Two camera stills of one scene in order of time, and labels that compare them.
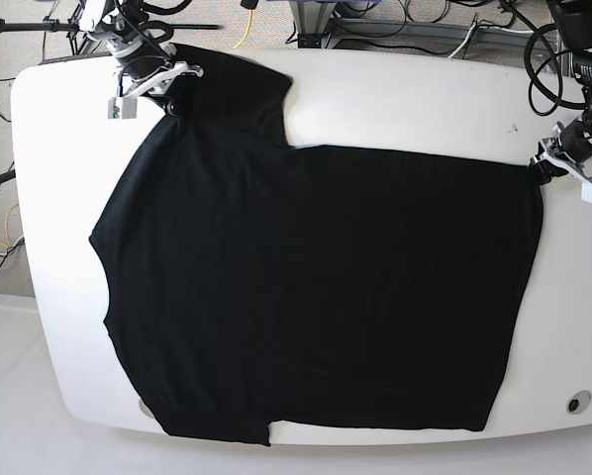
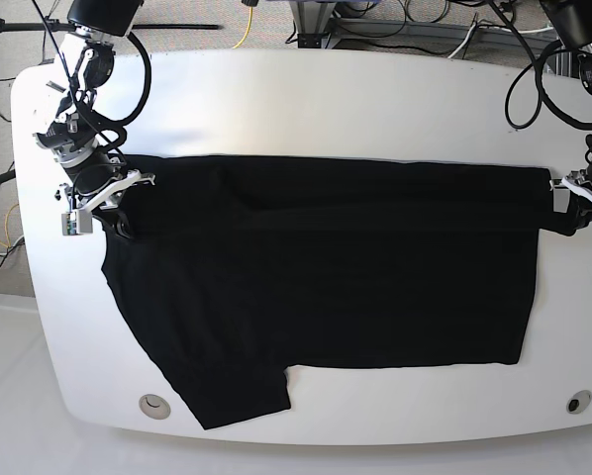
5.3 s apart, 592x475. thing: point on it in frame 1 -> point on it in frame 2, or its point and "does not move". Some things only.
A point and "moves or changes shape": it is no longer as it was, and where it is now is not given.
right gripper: x=572 y=149 -> x=579 y=183
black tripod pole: x=53 y=26 does not move
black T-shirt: x=255 y=283 moves or changes shape
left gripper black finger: x=171 y=108 -> x=120 y=225
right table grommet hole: x=578 y=401 does not move
